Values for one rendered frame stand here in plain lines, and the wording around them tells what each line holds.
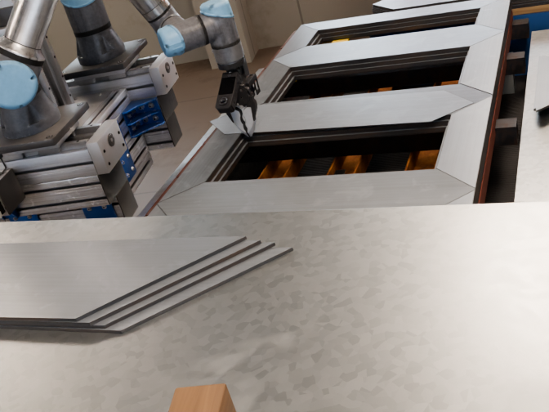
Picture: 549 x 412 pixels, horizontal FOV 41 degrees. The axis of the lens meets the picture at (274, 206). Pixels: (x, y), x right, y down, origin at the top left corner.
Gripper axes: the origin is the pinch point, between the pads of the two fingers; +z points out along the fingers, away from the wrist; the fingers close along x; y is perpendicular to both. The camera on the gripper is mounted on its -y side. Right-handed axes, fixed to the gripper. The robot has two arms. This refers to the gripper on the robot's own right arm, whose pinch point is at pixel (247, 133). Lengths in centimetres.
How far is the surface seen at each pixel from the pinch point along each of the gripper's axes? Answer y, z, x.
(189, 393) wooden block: -113, -24, -42
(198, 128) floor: 193, 86, 129
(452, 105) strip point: 8, 1, -53
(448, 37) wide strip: 57, 1, -46
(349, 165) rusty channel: 12.0, 18.2, -21.6
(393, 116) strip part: 4.4, 0.8, -38.5
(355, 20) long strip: 85, 1, -10
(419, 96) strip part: 15.4, 0.8, -43.3
